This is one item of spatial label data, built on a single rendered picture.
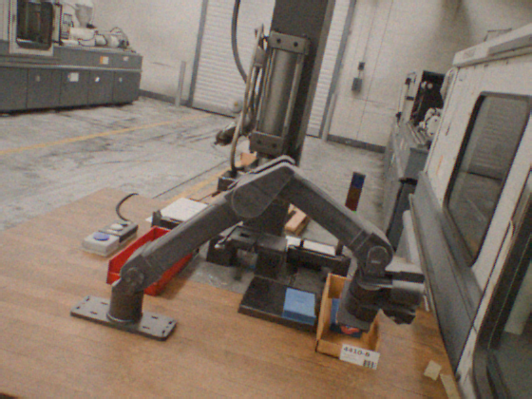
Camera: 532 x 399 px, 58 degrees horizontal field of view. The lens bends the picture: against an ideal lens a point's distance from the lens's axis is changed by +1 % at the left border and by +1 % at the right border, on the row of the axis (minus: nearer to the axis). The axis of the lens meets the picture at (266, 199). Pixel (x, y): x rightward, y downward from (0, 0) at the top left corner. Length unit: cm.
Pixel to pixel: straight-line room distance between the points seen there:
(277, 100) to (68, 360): 71
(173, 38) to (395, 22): 480
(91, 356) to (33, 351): 9
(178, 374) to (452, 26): 993
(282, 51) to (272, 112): 14
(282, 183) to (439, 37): 970
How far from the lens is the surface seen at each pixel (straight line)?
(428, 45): 1042
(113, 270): 115
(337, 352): 103
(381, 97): 1037
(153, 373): 89
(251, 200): 82
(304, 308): 112
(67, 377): 88
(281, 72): 117
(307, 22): 125
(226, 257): 128
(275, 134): 118
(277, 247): 126
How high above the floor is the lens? 145
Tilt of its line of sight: 17 degrees down
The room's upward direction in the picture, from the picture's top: 12 degrees clockwise
